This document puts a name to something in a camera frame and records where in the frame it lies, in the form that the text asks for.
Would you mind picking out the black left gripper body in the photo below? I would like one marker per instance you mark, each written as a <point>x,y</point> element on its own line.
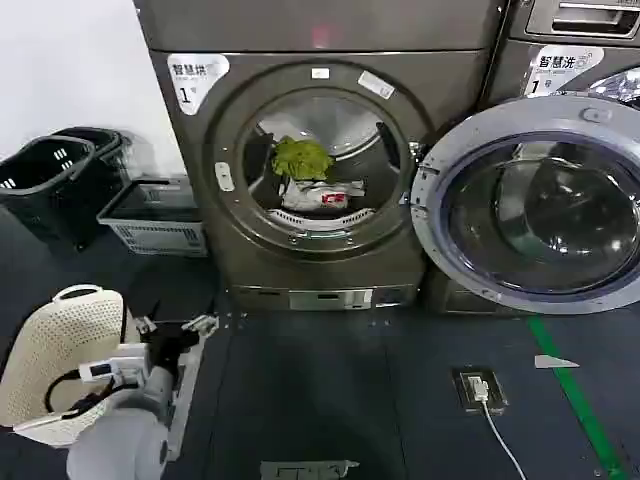
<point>170,347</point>

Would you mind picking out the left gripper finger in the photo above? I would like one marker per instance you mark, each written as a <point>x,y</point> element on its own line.
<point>147,324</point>
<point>202,324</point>

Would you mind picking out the white perforated laundry basket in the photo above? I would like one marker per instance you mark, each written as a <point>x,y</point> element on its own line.
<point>55,340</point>

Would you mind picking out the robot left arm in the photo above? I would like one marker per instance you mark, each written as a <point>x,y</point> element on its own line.
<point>125,430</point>

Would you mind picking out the grey slatted plastic crate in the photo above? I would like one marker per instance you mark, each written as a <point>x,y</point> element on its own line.
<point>155,227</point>

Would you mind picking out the large black plastic basket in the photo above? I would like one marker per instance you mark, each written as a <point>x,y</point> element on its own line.
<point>40,190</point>

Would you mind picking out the white printed garment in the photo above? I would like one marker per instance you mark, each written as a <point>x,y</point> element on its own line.
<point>320,192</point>

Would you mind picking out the green garment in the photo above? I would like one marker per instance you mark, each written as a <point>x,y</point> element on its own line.
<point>300,157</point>

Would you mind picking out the black floor socket box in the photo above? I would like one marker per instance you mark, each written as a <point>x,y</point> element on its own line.
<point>477,390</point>

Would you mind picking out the grey dryer with open drum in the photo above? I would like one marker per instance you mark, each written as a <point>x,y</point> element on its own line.
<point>320,40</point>

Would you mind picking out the white floor tape piece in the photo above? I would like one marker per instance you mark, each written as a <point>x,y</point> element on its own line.
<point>552,361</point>

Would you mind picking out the round glass dryer door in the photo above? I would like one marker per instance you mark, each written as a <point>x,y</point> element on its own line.
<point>545,210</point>

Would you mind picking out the green floor tape line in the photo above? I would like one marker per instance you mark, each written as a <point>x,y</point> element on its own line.
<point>570,390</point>

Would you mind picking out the grey dryer with closed door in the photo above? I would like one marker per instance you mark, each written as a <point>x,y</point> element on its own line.
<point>560,30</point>

